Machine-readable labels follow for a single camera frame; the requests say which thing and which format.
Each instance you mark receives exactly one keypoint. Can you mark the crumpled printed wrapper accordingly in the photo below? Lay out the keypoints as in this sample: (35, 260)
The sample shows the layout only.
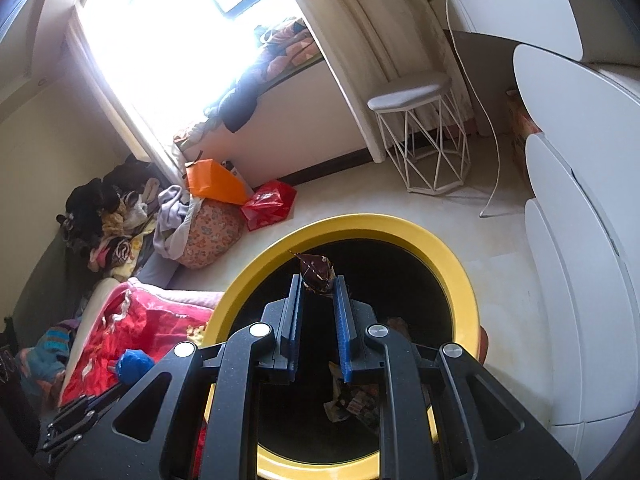
(350, 402)

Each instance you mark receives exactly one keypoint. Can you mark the cream curtain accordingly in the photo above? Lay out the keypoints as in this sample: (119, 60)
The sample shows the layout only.
(360, 60)

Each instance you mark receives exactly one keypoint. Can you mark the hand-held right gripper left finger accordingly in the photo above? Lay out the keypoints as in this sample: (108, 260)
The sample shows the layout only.
(296, 325)

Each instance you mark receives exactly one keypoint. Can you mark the window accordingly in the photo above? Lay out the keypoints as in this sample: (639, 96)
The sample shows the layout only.
(175, 35)

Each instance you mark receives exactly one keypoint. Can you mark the white desk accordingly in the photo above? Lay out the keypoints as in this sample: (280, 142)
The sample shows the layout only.
(525, 5)

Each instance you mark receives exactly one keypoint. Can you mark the teal striped cloth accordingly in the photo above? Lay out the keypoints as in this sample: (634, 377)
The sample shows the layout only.
(47, 355)

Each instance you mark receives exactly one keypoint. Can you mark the colourful cloth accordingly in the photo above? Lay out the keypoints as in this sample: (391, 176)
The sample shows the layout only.
(190, 135)

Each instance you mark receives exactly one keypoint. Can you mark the blue plastic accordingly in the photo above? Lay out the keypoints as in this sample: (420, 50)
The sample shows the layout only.
(132, 365)

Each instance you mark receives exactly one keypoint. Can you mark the red floral blanket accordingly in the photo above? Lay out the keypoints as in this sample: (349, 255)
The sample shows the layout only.
(145, 315)

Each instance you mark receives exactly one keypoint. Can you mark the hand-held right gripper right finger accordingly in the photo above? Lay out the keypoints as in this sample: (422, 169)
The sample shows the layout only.
(344, 330)

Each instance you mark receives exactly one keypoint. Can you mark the patterned orange blanket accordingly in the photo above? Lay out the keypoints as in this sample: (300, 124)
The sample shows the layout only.
(287, 50)

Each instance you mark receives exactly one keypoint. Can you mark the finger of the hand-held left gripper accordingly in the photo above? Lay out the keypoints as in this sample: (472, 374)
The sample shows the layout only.
(70, 422)

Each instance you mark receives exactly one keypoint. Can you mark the pile of clothes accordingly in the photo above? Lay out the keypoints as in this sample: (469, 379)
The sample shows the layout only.
(110, 210)

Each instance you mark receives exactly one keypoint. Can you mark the pale lavender cloth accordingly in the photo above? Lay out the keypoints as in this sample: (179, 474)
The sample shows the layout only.
(170, 215)

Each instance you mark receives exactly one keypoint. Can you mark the dark brown snack wrapper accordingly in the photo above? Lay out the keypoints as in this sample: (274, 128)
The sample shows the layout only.
(315, 272)

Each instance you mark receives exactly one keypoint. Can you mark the red plastic bag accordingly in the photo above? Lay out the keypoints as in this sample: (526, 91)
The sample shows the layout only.
(267, 205)

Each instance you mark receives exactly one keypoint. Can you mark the yellow rimmed black bin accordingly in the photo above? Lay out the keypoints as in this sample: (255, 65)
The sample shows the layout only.
(350, 225)

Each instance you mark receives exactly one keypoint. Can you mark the floral fabric bag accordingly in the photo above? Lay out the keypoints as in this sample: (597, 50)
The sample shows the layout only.
(210, 235)

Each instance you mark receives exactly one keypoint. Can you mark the white scalloped cabinet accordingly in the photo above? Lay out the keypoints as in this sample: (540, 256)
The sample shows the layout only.
(575, 210)

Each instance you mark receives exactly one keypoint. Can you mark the dark jacket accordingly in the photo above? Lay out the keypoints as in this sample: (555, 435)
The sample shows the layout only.
(240, 105)

